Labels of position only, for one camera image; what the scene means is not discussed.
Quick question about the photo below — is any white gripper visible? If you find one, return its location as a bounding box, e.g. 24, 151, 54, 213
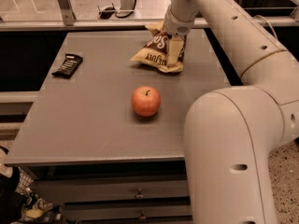
164, 4, 199, 66

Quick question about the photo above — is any brown Late July chip bag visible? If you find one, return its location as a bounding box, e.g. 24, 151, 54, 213
131, 21, 186, 73

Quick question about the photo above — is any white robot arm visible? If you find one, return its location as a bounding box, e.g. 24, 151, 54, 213
164, 0, 299, 224

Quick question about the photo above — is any black rxbar chocolate bar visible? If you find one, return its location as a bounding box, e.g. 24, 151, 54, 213
51, 53, 83, 79

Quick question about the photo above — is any clutter bag on floor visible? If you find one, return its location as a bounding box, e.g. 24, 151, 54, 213
0, 147, 68, 224

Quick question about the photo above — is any red apple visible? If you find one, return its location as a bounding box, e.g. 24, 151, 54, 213
131, 86, 161, 117

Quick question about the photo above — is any horizontal metal railing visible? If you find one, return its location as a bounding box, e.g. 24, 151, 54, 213
0, 17, 299, 32

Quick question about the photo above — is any grey drawer cabinet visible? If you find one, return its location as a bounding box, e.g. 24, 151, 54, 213
7, 29, 227, 224

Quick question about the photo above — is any drawer with knob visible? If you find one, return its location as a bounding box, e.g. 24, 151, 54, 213
31, 176, 189, 203
61, 202, 192, 221

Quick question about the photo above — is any top drawer with knob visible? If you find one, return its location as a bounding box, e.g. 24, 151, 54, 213
31, 176, 189, 203

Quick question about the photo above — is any black cable on floor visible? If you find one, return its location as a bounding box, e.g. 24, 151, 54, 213
97, 0, 138, 21

